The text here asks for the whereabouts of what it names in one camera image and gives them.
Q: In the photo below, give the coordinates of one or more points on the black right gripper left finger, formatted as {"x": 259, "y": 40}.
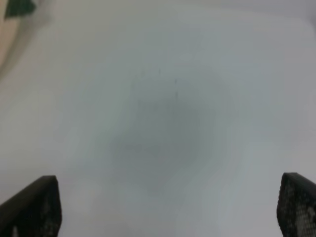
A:
{"x": 35, "y": 211}

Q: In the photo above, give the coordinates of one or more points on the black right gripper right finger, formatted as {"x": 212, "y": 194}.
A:
{"x": 296, "y": 206}

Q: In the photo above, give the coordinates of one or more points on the cream linen bag green handles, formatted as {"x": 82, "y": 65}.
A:
{"x": 11, "y": 14}

